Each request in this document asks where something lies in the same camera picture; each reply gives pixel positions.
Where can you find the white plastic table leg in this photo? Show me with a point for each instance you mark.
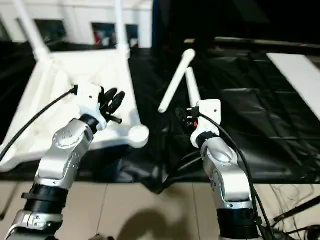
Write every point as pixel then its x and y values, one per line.
pixel 120 25
pixel 192 85
pixel 176 80
pixel 32 32

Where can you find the white plastic table top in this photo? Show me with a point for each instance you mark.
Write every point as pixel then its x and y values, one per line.
pixel 62 70

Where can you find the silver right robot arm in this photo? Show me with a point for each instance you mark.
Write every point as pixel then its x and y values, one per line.
pixel 225 170

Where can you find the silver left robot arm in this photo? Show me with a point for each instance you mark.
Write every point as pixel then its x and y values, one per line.
pixel 65 147

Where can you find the black mat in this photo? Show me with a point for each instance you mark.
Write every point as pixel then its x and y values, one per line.
pixel 250 125

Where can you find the small tan block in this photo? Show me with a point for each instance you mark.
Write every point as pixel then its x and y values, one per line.
pixel 189 40

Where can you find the white cabinet with glass doors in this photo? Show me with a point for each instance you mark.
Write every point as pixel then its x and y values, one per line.
pixel 75 15

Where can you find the white flat board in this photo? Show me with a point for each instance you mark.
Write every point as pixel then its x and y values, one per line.
pixel 300 70

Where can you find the black slanted stand leg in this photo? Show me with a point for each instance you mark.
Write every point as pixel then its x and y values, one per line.
pixel 8 202

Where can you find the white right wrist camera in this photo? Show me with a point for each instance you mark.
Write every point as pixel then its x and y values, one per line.
pixel 210 110

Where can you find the black rail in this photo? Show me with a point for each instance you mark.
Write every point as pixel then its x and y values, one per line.
pixel 262 41

